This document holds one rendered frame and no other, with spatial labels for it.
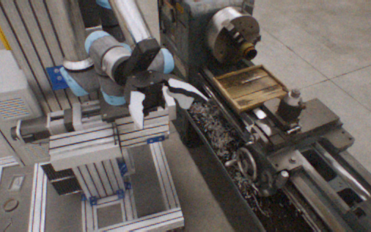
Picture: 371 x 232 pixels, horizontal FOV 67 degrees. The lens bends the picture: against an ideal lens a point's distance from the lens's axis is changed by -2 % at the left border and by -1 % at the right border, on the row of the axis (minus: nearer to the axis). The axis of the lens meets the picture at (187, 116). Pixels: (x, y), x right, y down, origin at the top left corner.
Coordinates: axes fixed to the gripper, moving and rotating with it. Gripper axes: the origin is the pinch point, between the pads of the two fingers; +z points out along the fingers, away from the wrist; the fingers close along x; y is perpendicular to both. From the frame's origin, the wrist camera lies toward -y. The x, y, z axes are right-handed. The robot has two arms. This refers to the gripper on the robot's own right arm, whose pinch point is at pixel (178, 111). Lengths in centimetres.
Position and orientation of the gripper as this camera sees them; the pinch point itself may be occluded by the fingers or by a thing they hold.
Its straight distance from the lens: 52.3
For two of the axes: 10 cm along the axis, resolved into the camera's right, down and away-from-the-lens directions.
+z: 6.1, 5.6, -5.5
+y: -1.1, 7.5, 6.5
